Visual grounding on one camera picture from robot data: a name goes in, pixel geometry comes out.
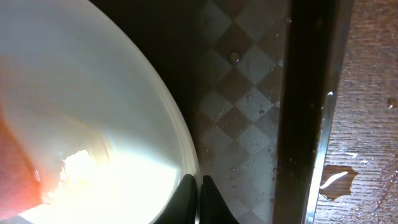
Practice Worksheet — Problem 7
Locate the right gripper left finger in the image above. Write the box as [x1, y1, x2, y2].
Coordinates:
[154, 174, 198, 224]

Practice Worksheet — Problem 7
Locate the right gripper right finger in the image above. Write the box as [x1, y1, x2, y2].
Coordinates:
[200, 175, 239, 224]

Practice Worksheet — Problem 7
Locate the white plate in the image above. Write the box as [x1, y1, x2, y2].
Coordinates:
[1, 0, 198, 223]

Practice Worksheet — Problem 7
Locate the green and white sponge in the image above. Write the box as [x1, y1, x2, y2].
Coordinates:
[1, 109, 42, 220]

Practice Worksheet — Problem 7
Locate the brown serving tray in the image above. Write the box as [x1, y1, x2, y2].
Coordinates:
[95, 0, 353, 223]

